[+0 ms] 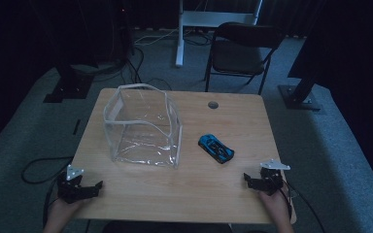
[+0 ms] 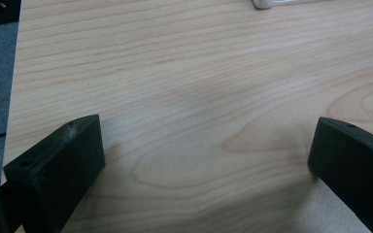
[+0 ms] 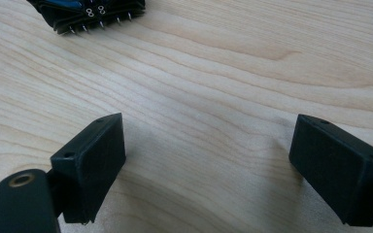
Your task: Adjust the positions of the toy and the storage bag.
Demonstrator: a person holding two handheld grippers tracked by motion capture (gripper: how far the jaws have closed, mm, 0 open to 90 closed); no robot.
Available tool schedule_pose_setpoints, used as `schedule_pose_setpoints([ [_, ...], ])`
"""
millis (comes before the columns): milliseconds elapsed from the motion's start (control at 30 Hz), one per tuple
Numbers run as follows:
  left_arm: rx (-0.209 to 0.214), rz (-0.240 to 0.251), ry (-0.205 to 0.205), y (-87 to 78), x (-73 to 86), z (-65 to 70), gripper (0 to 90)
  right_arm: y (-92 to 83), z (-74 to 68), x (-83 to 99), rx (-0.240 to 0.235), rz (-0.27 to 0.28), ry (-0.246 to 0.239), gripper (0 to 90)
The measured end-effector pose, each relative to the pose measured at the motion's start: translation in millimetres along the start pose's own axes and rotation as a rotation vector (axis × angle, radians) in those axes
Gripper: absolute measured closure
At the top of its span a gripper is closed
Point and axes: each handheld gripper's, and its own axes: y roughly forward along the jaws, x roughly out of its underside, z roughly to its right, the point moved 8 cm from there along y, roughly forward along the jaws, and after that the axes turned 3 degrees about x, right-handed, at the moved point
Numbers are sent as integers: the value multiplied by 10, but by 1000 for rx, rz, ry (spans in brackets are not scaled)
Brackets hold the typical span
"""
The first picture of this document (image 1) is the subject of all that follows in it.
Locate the white desk frame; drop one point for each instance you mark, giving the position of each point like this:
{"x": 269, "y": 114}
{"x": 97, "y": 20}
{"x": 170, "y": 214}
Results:
{"x": 207, "y": 18}

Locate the person's left hand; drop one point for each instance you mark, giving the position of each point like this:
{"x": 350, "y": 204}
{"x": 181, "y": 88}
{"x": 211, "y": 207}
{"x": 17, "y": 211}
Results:
{"x": 63, "y": 210}

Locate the clear plastic storage bag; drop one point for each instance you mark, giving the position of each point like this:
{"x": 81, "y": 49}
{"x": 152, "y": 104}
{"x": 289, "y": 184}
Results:
{"x": 142, "y": 129}

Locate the blue toy car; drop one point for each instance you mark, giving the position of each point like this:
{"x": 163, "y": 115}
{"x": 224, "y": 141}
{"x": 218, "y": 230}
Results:
{"x": 215, "y": 148}

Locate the black folding chair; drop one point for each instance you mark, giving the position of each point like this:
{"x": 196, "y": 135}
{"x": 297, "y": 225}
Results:
{"x": 236, "y": 55}

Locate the black stand with base plate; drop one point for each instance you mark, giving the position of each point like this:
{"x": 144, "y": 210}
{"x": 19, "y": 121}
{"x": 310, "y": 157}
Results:
{"x": 299, "y": 95}
{"x": 69, "y": 85}

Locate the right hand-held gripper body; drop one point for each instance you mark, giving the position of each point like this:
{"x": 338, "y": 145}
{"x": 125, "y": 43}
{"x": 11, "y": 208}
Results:
{"x": 272, "y": 181}

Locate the small black stick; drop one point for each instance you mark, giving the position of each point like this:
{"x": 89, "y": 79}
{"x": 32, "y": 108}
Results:
{"x": 76, "y": 126}

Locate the person's right hand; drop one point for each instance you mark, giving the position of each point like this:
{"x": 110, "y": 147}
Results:
{"x": 273, "y": 205}

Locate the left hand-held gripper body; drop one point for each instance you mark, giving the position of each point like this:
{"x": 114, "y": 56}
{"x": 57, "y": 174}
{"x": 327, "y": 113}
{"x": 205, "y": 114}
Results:
{"x": 73, "y": 191}

